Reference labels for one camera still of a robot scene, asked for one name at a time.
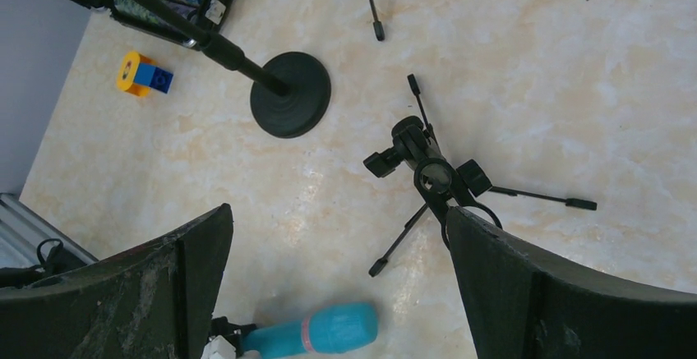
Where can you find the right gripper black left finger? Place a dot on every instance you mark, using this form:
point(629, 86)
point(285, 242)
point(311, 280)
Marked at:
point(155, 300)

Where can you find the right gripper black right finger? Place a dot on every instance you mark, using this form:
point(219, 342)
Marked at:
point(522, 301)

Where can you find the small black tripod stand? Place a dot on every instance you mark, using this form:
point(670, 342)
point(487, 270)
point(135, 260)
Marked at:
point(414, 143)

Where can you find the turquoise toy microphone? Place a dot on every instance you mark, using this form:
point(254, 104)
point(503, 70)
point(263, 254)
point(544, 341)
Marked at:
point(333, 330)

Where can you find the round base clip stand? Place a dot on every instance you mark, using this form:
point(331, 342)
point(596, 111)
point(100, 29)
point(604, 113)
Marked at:
point(290, 93)

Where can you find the yellow blue toy block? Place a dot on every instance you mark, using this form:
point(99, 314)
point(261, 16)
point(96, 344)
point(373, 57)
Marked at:
point(139, 75)

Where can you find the purple black poker chip row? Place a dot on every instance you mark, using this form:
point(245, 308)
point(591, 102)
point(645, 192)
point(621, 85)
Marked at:
point(134, 10)

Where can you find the shock mount tripod stand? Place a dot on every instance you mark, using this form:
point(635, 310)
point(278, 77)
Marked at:
point(377, 25)

